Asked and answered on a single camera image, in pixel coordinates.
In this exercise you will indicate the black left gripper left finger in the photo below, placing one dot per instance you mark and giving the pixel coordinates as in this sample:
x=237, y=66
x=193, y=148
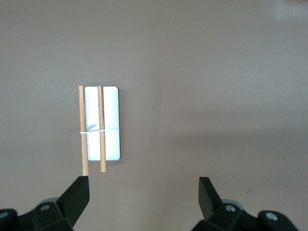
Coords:
x=72, y=199

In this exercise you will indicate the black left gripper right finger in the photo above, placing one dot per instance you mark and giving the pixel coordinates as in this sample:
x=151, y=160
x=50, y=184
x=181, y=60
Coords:
x=211, y=202

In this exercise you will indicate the wooden towel rack rod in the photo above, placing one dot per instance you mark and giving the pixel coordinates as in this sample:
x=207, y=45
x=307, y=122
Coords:
x=102, y=154
x=84, y=149

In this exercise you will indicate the white towel rack base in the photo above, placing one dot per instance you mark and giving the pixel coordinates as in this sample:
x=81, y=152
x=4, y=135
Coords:
x=111, y=139

